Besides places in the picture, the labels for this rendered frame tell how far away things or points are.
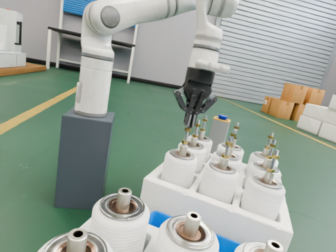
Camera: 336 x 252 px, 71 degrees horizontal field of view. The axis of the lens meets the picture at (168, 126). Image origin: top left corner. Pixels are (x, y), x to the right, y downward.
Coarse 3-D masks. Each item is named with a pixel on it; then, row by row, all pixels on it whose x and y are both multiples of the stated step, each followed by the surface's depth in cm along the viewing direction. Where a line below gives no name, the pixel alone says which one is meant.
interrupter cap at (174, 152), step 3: (171, 150) 70; (174, 150) 70; (177, 150) 71; (171, 153) 67; (174, 153) 68; (177, 153) 69; (186, 153) 71; (189, 153) 70; (192, 153) 71; (174, 156) 66; (177, 156) 66; (180, 156) 67; (183, 156) 68; (186, 156) 69; (189, 156) 68; (192, 156) 69; (183, 159) 66; (186, 159) 66; (189, 159) 66
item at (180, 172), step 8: (168, 152) 69; (168, 160) 67; (176, 160) 65; (184, 160) 66; (192, 160) 67; (168, 168) 67; (176, 168) 65; (184, 168) 65; (192, 168) 67; (168, 176) 67; (176, 176) 66; (184, 176) 66; (192, 176) 68; (176, 184) 66; (184, 184) 67
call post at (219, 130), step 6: (216, 120) 101; (216, 126) 102; (222, 126) 101; (228, 126) 104; (210, 132) 103; (216, 132) 102; (222, 132) 101; (210, 138) 104; (216, 138) 103; (222, 138) 102; (216, 144) 103; (210, 150) 105; (216, 150) 104
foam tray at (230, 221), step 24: (240, 168) 88; (144, 192) 67; (168, 192) 64; (192, 192) 63; (240, 192) 69; (216, 216) 60; (240, 216) 58; (288, 216) 61; (240, 240) 59; (264, 240) 57; (288, 240) 55
